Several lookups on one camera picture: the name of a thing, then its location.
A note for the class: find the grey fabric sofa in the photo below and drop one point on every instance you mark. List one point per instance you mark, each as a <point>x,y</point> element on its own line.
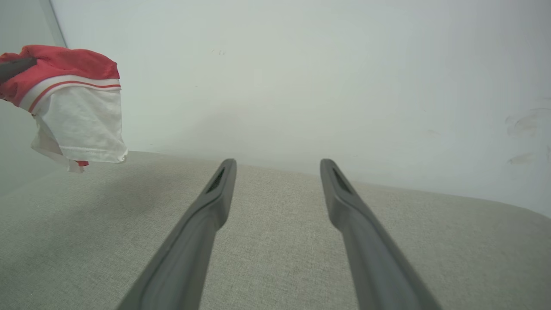
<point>275,249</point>

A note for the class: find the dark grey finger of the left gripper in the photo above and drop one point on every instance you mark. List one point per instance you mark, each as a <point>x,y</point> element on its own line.
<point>15,68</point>

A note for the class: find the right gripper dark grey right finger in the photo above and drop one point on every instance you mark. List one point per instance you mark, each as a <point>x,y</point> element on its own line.
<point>374,267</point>

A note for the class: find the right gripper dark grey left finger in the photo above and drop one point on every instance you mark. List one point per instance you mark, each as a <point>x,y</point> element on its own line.
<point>185,258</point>

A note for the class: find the red and white basketball jersey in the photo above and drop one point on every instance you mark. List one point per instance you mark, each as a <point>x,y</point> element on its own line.
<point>82,125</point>

